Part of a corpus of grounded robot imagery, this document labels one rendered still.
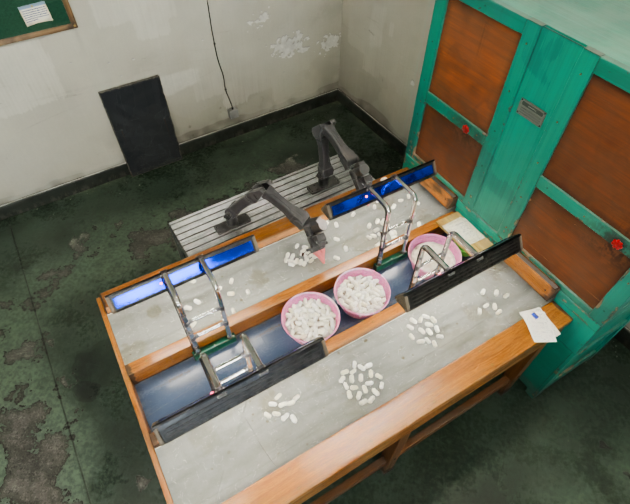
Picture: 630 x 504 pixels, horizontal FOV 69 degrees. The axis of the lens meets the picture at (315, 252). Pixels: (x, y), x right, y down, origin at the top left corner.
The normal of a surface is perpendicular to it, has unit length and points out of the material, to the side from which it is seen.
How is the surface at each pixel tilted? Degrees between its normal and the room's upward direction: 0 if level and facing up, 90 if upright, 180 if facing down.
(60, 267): 0
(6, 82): 90
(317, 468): 0
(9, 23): 90
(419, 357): 0
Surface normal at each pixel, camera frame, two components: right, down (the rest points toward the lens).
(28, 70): 0.53, 0.66
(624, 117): -0.86, 0.39
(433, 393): 0.00, -0.63
